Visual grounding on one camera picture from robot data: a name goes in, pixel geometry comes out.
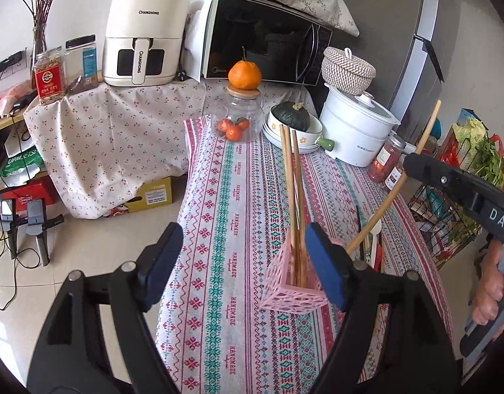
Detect yellow cardboard box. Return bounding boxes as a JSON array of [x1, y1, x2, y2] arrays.
[[104, 177, 173, 218]]

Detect leafy green vegetables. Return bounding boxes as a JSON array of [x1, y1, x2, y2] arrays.
[[451, 118, 504, 189]]

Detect grey refrigerator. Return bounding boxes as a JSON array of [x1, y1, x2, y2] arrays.
[[330, 0, 460, 142]]

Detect black microwave oven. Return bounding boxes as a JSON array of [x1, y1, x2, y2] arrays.
[[181, 0, 332, 86]]

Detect floral white cabinet cloth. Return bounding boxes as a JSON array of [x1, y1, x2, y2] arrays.
[[23, 77, 319, 220]]

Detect orange tangerine on jar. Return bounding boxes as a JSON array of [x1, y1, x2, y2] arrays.
[[228, 49, 262, 91]]

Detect patterned striped tablecloth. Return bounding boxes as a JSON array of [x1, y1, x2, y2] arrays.
[[156, 116, 453, 393]]

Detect bamboo chopstick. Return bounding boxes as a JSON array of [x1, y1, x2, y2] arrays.
[[289, 130, 307, 288], [346, 100, 442, 254]]

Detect red label nut jar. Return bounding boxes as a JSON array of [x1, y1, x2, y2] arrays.
[[33, 46, 66, 105]]

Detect white plastic spoon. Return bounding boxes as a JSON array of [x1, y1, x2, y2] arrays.
[[363, 220, 382, 270]]

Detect blue label plastic jar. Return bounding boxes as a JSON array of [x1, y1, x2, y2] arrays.
[[64, 35, 98, 94]]

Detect red chopstick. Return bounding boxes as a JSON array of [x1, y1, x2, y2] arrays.
[[373, 245, 383, 272]]

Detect jar of red snacks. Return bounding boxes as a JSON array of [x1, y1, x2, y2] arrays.
[[368, 131, 406, 183]]

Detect white air fryer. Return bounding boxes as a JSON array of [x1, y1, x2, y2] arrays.
[[102, 0, 190, 87]]

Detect glass jar with tomatoes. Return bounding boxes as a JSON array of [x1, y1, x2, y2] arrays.
[[206, 84, 264, 143]]

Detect woven lidded basket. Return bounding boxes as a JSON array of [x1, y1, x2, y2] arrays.
[[322, 46, 377, 96]]

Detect light wooden chopstick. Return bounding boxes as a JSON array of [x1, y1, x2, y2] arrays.
[[280, 124, 298, 286]]

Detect dark green squash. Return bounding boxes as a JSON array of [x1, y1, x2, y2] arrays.
[[271, 101, 311, 132]]

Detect pink lattice utensil holder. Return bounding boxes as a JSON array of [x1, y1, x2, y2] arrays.
[[259, 235, 346, 316]]

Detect black wire storage rack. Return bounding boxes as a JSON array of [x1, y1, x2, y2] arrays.
[[409, 139, 482, 269]]

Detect white electric cooking pot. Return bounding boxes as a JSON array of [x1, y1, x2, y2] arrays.
[[319, 84, 413, 167]]

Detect person's right hand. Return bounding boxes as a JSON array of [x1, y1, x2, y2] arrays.
[[472, 239, 504, 325]]

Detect black chopstick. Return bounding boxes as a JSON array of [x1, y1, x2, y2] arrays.
[[356, 206, 365, 261]]

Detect black power strip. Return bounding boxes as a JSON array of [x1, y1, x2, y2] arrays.
[[0, 51, 24, 73]]

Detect white bowl green handle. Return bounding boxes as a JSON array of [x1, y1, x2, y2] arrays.
[[262, 112, 335, 154]]

